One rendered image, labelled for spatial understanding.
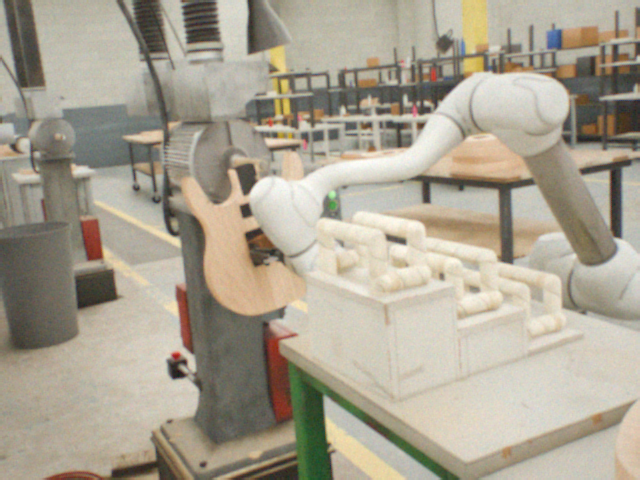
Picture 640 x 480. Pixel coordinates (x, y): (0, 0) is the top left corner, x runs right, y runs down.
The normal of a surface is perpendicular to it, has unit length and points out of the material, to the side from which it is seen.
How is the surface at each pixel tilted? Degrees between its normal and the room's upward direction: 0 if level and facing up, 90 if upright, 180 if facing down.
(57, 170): 90
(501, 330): 90
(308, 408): 90
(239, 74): 90
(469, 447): 0
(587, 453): 0
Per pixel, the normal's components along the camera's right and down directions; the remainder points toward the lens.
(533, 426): -0.08, -0.98
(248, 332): 0.47, 0.14
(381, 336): -0.86, 0.18
